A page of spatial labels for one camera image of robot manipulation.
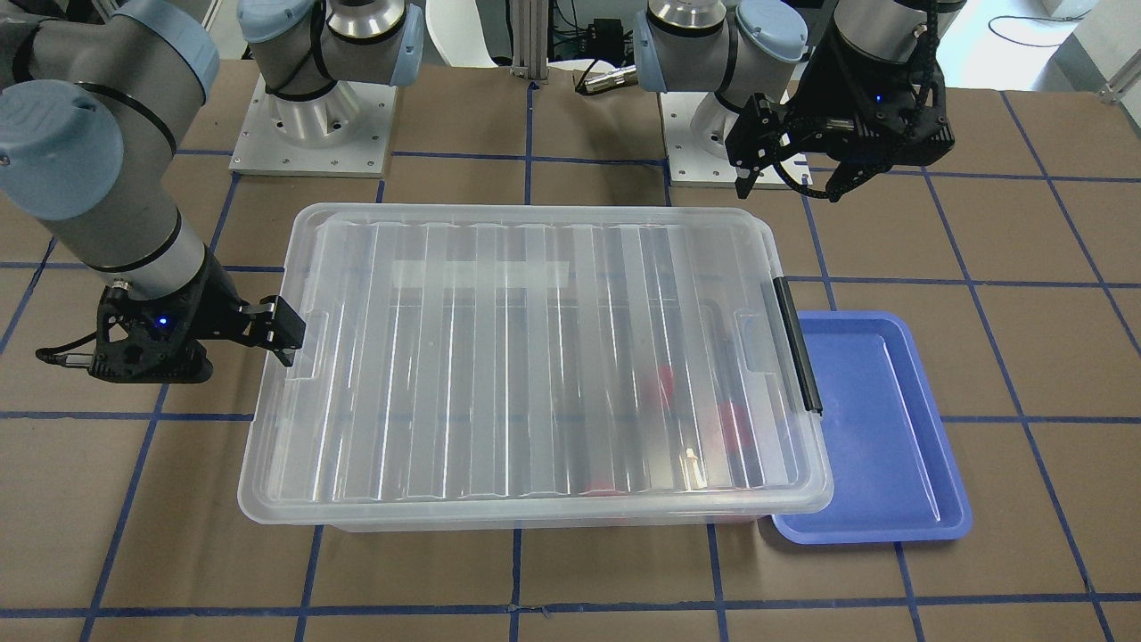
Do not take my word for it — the clear plastic box lid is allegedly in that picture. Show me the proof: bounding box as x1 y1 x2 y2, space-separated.
237 202 833 525

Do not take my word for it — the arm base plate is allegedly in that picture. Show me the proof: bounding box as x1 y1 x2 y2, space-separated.
659 91 738 188
229 78 397 178

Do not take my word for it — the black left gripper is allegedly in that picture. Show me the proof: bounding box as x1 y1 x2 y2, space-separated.
725 36 956 202

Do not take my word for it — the blue plastic tray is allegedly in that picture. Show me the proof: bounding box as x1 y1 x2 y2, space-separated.
772 310 973 545

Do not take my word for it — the red block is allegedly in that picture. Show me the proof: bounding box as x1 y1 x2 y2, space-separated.
653 366 674 411
582 480 628 497
717 401 756 462

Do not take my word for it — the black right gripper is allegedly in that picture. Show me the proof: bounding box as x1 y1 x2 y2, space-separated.
37 251 307 383

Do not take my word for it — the aluminium frame post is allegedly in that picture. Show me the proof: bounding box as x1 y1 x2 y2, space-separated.
508 0 551 86

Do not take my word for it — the clear plastic storage box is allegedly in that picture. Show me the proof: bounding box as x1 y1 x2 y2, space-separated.
304 499 769 534

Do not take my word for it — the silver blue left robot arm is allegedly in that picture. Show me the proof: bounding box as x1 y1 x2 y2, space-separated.
632 1 963 202

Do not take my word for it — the white chair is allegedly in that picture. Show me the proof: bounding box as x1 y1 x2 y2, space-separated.
424 1 497 70

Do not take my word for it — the black box latch handle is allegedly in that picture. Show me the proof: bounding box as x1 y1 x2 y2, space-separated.
772 276 824 416

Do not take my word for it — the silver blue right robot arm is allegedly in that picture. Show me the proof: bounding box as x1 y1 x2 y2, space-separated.
1 1 427 383

